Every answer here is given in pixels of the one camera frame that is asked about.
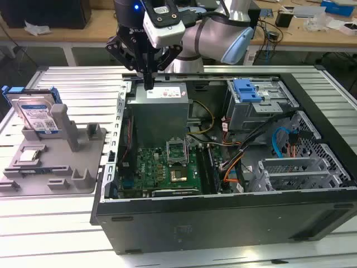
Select grey parts rack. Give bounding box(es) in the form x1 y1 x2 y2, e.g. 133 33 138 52
0 104 108 199

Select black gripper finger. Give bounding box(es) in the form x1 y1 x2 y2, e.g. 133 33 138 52
105 35 151 90
149 44 184 90

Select black graphics card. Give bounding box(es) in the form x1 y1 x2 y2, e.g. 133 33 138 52
152 187 201 196

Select black camera cable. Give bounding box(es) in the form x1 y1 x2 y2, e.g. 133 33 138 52
182 7 209 28

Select wooden desk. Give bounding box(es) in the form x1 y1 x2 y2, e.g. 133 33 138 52
0 0 357 47

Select green motherboard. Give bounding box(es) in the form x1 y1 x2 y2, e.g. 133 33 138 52
117 145 224 196

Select clear plastic bags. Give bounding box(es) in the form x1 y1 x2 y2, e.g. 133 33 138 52
303 12 334 31

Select grey power supply unit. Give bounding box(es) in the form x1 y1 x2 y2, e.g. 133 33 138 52
127 82 192 140

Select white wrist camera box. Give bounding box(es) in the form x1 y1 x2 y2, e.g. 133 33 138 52
143 5 186 48

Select small black box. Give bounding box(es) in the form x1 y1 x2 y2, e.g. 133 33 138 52
275 11 294 28

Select RAM slot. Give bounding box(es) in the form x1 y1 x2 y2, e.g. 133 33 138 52
195 145 209 195

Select yellow wire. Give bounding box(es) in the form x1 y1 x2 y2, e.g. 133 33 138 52
186 100 215 136

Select CPU socket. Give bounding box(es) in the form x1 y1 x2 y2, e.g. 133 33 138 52
168 164 190 184

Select grey metal drive cage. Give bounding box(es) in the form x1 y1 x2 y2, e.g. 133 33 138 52
225 79 299 143

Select silver CPU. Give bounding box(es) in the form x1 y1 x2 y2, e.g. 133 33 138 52
18 150 41 162

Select black open PC case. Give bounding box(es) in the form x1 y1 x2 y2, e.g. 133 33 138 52
89 71 357 255

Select white crumpled plastic bag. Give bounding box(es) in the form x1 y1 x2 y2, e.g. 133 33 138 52
23 20 52 36

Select blue cardboard box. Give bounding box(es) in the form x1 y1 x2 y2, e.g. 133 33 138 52
320 0 357 19

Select blue data wire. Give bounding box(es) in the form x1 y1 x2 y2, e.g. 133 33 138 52
272 127 296 159

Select black sleeved cable bundle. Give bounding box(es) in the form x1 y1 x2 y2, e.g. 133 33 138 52
234 110 296 193

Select hard disk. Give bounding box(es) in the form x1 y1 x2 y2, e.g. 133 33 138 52
1 85 64 137

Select blue plastic bay latch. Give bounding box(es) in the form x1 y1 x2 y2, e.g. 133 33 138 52
233 79 263 103

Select RAM stick with blue label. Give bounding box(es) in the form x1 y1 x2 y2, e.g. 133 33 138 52
19 167 54 174

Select orange and black power wire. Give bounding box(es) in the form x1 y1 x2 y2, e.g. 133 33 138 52
287 128 312 160

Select metal socket cover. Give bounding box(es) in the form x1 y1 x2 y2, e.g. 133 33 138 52
166 138 191 165

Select large black box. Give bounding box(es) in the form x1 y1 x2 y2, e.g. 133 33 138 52
0 0 92 30

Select orange wire bundle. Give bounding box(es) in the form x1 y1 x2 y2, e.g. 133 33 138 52
221 155 245 185

